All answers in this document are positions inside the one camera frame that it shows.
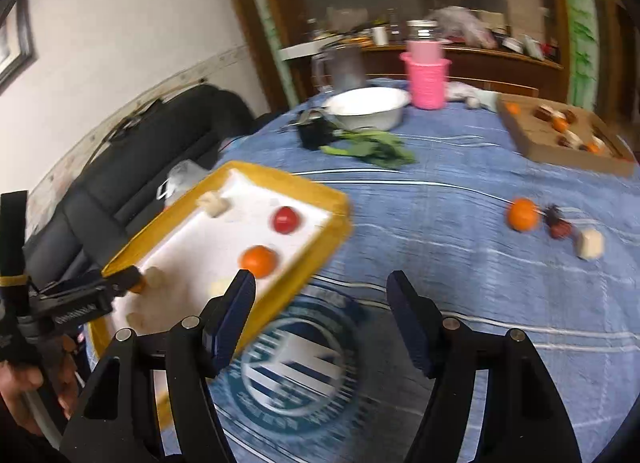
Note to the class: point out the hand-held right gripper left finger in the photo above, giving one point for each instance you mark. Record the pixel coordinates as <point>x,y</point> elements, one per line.
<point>232,318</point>

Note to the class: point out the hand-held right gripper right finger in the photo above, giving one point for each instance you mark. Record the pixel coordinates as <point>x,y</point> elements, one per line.
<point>410,325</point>

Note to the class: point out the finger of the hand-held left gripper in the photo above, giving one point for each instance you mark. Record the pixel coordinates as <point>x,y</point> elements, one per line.
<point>120,278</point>

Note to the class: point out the orange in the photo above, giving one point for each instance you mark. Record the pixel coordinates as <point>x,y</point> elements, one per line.
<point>258,261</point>
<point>139,285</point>
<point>523,215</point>

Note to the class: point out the cream cylinder food piece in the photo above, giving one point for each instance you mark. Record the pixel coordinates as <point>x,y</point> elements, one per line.
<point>153,277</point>

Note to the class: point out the cream tofu cube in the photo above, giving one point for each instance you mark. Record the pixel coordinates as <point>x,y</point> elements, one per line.
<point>220,287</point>

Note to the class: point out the small cream food piece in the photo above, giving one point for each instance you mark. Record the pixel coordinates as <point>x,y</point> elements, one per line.
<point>136,319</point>

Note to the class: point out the yellow tray with white base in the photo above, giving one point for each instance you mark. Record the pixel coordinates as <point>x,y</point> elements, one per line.
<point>200,243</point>

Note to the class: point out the red tomato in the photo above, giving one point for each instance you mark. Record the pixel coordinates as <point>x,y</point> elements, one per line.
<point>285,220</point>

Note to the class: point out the white round food piece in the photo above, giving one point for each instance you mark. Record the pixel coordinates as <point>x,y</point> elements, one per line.
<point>215,204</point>

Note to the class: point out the person's left hand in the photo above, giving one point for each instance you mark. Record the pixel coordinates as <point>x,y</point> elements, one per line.
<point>20,388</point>

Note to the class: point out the blue plaid tablecloth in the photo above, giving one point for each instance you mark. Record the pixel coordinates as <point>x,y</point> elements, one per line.
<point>450,293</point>

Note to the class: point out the black sofa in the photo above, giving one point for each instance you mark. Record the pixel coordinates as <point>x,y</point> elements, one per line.
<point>125,168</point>

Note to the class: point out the grey tube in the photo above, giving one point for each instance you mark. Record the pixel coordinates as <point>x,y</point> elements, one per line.
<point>42,423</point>

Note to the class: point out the clear plastic bag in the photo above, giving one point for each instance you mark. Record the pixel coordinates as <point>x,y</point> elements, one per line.
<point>185,178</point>

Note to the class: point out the small dark fruit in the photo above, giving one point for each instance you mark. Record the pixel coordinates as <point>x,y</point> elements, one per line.
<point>557,224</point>

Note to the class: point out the green leafy vegetable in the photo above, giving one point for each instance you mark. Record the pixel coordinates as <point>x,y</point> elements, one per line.
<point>380,148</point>

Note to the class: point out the large white food cube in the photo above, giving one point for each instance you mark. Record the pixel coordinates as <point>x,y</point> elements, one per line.
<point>590,244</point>

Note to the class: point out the black cup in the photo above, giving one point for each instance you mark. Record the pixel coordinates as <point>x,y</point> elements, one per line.
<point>315,133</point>

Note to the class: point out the white bowl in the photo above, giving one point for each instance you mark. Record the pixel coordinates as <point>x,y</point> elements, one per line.
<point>367,110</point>

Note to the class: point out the shallow cardboard box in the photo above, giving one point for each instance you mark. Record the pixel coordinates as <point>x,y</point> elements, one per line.
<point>540,148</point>

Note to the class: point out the small tangerine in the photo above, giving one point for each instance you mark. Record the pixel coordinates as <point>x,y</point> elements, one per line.
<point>594,147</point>
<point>560,124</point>
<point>512,108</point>

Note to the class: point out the white crumpled cloth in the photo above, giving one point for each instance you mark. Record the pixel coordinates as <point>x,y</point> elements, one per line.
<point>470,93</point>

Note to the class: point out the dark and white food piece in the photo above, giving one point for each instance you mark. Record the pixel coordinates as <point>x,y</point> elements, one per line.
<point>570,141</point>

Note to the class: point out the dark brown fruit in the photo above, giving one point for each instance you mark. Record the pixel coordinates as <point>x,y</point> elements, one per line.
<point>571,115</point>
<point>543,113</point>

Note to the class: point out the wooden sideboard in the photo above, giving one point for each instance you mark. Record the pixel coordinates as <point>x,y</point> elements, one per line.
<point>490,68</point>

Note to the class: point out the white flat board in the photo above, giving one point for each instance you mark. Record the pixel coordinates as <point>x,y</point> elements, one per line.
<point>302,50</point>

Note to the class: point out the glass jar with pink drink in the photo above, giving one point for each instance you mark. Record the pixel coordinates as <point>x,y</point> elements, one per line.
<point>424,43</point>

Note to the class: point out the small white cup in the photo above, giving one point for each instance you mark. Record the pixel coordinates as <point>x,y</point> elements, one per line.
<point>380,36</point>

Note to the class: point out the crumpled translucent plastic bag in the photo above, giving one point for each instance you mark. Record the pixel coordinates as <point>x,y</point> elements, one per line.
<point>462,23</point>

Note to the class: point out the dark framed wall picture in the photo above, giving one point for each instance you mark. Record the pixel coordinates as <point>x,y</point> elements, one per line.
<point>17,48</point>

